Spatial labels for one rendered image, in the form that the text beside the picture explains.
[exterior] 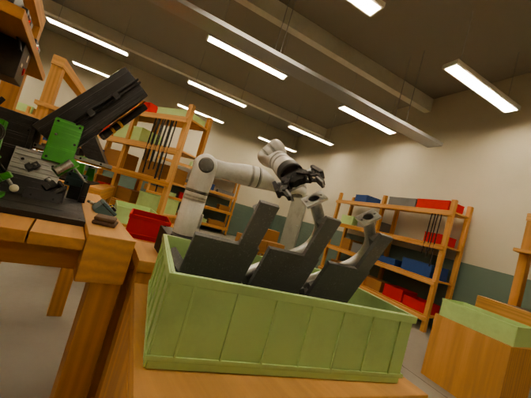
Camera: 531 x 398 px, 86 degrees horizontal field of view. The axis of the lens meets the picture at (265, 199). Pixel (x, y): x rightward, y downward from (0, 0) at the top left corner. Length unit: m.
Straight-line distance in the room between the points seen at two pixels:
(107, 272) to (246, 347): 0.58
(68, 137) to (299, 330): 1.36
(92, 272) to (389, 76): 6.37
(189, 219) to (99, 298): 0.39
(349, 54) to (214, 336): 5.92
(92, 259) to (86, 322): 0.20
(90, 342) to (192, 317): 0.62
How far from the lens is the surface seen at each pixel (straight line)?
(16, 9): 1.39
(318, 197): 0.71
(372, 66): 6.52
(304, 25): 5.85
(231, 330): 0.60
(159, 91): 10.98
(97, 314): 1.12
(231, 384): 0.62
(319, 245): 0.73
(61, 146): 1.63
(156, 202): 4.23
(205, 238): 0.62
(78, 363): 1.19
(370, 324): 0.77
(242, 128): 11.31
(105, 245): 1.04
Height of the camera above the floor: 1.10
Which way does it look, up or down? 3 degrees up
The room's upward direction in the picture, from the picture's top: 16 degrees clockwise
